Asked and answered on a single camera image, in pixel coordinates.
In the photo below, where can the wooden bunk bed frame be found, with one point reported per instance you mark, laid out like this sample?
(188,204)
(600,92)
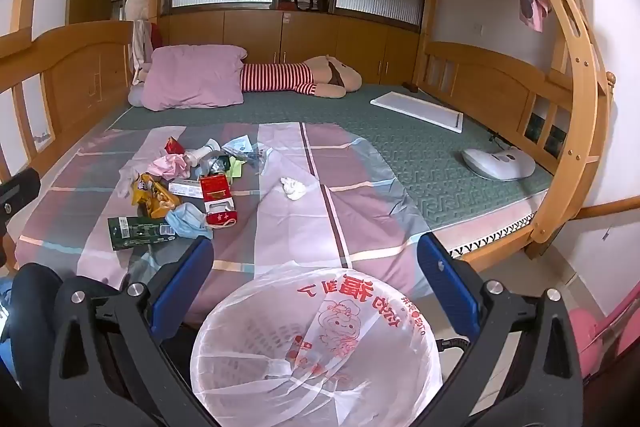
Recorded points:
(75,72)

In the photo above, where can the white flat board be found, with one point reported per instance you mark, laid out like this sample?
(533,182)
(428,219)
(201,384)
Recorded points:
(415,109)

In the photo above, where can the clear plastic bag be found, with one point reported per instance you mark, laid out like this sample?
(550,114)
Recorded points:
(260,157)

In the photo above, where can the silver foil wrapper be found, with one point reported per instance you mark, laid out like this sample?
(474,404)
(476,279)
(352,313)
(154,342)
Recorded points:
(214,167)

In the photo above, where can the white crumpled plastic film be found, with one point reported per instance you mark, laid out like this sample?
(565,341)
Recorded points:
(130,174)

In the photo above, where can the red striped plush toy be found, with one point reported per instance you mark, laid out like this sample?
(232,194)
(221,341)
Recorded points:
(280,77)

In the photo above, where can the yellow snack wrapper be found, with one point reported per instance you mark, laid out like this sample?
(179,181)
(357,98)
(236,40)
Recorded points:
(155,199)

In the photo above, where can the pink grey plaid bed sheet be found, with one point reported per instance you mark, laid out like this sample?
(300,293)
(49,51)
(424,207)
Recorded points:
(300,232)

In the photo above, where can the curved wooden bed ladder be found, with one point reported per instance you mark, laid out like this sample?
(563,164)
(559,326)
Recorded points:
(580,72)

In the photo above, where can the wooden wall cabinets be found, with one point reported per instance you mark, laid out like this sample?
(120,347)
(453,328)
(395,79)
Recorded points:
(250,27)

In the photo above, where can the pink pillow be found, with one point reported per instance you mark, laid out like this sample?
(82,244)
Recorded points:
(195,77)

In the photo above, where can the pale blue packet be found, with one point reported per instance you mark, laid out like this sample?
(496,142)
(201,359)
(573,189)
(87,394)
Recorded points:
(237,146)

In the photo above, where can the white paper cup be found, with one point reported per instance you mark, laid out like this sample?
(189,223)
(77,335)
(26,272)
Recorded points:
(202,154)

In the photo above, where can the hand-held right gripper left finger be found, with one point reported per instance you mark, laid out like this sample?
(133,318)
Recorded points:
(182,277)

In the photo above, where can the dark green flat box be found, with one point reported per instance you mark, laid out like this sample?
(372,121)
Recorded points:
(135,232)

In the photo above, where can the small dark brown object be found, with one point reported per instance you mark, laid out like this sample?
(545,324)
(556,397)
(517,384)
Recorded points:
(411,86)

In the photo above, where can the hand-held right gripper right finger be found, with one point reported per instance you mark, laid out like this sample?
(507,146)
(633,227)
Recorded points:
(445,287)

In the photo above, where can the white red-printed bin liner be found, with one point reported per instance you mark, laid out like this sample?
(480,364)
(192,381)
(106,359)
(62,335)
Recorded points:
(260,357)

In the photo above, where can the light green wrapper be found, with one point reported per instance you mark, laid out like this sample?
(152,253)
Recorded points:
(236,167)

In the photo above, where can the red white cigarette pack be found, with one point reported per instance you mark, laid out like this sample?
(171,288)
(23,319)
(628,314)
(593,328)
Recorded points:
(216,189)

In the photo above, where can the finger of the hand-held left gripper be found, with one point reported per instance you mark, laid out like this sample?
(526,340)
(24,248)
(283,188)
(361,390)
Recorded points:
(17,194)

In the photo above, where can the small red wrapper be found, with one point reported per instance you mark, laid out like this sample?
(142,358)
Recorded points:
(174,146)

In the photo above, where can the white handheld mite vacuum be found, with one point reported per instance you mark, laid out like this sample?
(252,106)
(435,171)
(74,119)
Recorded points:
(495,164)

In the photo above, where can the green quilted mattress pad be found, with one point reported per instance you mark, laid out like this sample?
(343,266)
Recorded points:
(425,167)

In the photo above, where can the pink plastic stool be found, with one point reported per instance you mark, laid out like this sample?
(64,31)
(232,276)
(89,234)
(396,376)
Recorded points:
(585,337)

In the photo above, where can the blue face mask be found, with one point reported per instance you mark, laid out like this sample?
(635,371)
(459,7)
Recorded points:
(187,219)

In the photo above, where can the pink crumpled cloth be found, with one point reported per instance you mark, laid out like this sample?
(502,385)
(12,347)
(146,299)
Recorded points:
(167,166)

